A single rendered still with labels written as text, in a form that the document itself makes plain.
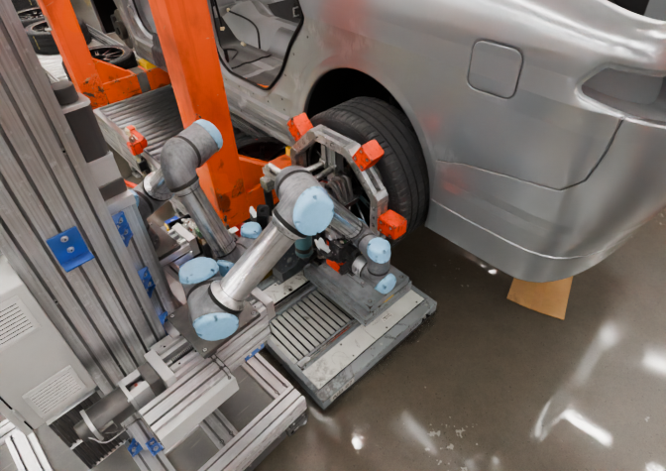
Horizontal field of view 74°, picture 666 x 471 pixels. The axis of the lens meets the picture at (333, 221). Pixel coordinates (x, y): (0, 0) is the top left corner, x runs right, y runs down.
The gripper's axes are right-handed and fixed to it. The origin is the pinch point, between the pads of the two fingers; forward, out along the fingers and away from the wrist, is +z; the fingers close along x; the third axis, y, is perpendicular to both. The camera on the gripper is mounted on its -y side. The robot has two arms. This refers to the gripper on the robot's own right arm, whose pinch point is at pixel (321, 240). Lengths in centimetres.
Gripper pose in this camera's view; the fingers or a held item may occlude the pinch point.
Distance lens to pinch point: 171.6
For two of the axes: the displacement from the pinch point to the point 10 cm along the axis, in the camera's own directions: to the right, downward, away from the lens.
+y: -0.4, -7.6, -6.5
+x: -7.4, 4.6, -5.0
